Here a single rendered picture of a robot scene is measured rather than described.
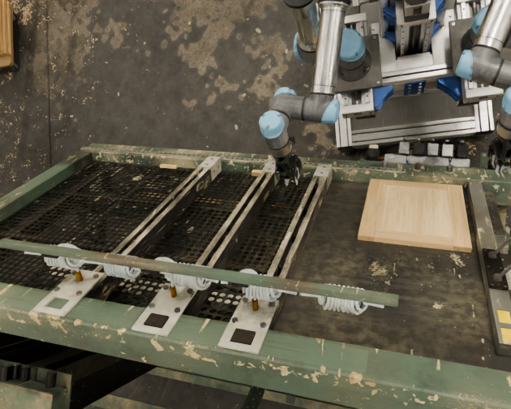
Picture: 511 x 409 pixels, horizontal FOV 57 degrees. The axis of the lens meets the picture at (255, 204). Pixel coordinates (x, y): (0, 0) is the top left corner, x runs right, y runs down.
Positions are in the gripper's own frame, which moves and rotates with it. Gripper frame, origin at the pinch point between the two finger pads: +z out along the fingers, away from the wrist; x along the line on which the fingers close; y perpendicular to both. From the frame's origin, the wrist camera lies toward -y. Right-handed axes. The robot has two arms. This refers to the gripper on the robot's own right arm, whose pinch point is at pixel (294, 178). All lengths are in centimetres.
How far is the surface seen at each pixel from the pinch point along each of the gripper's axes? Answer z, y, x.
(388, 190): 32.5, -12.2, 32.7
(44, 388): -11, 78, -73
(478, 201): 29, -1, 66
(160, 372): 149, 39, -119
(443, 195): 34, -8, 54
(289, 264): -10.7, 39.6, 2.6
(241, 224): -0.8, 18.6, -18.3
